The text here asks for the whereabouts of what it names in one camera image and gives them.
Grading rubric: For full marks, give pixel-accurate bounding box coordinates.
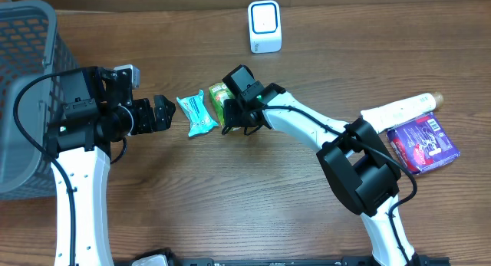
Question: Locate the green yellow snack packet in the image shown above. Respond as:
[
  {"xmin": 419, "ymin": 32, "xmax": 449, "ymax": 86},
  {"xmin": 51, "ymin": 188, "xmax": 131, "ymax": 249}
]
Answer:
[{"xmin": 209, "ymin": 82, "xmax": 235, "ymax": 127}]

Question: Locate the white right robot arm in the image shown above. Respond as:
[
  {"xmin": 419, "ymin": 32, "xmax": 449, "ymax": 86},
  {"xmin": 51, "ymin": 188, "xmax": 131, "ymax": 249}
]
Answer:
[{"xmin": 223, "ymin": 81, "xmax": 417, "ymax": 265}]

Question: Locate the white base mount left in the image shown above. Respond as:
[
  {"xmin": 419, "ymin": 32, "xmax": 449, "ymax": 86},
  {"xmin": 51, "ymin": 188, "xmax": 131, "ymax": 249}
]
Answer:
[{"xmin": 130, "ymin": 248, "xmax": 178, "ymax": 266}]

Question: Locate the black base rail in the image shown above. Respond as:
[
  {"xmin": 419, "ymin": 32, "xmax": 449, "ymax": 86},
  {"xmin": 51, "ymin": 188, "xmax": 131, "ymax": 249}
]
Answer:
[{"xmin": 180, "ymin": 256, "xmax": 450, "ymax": 266}]

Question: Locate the dark grey plastic basket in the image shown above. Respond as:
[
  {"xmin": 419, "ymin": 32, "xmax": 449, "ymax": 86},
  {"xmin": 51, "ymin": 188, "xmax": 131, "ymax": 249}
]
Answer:
[{"xmin": 0, "ymin": 0, "xmax": 80, "ymax": 201}]

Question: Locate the white tube gold cap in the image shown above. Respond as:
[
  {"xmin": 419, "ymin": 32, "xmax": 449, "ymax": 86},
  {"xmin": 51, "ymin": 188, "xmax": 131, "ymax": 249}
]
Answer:
[{"xmin": 361, "ymin": 92, "xmax": 444, "ymax": 133}]

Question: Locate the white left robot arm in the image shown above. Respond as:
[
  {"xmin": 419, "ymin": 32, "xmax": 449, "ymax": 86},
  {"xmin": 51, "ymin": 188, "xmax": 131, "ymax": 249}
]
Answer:
[{"xmin": 45, "ymin": 64, "xmax": 176, "ymax": 265}]

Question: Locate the purple Carefree pad pack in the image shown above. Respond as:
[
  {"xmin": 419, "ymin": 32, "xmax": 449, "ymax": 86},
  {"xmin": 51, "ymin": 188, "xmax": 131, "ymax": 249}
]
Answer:
[{"xmin": 387, "ymin": 113, "xmax": 460, "ymax": 175}]

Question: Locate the mint green wipes pack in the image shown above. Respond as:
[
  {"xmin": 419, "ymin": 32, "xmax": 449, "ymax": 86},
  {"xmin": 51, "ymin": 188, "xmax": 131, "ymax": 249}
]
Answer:
[{"xmin": 176, "ymin": 90, "xmax": 219, "ymax": 137}]

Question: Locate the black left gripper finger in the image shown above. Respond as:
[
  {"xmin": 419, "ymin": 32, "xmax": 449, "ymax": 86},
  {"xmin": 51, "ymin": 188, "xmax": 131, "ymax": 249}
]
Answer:
[
  {"xmin": 154, "ymin": 111, "xmax": 173, "ymax": 131},
  {"xmin": 153, "ymin": 95, "xmax": 176, "ymax": 115}
]

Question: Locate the white barcode scanner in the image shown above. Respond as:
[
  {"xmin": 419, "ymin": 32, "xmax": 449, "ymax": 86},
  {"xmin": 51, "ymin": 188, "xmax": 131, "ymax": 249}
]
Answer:
[{"xmin": 247, "ymin": 0, "xmax": 282, "ymax": 54}]

